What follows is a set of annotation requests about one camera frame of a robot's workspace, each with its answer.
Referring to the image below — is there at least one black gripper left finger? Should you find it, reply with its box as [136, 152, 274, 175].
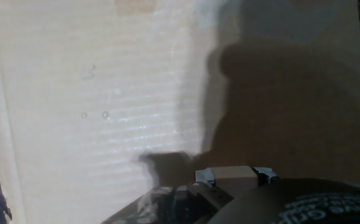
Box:
[186, 167, 234, 212]

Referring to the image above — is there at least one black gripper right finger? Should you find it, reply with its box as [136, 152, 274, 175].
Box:
[252, 167, 280, 186]

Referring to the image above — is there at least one brown cardboard sheet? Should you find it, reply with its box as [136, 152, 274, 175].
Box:
[0, 0, 360, 224]

